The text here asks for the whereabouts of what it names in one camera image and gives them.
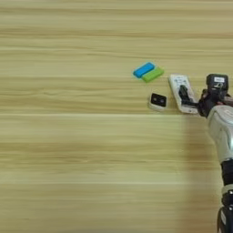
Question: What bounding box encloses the white remote control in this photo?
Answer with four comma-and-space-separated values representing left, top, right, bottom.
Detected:
167, 73, 200, 116

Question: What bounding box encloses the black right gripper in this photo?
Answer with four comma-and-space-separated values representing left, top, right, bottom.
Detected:
177, 84, 228, 118

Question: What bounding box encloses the green rectangular block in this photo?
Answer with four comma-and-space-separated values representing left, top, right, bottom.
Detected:
141, 66, 166, 84

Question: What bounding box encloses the small black box white label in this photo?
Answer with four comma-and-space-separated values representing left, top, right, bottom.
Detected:
206, 73, 230, 96

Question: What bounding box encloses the small white device black face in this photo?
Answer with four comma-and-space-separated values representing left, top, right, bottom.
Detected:
147, 92, 168, 113

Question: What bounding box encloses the blue rectangular block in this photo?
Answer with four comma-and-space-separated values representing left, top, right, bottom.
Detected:
132, 61, 157, 79

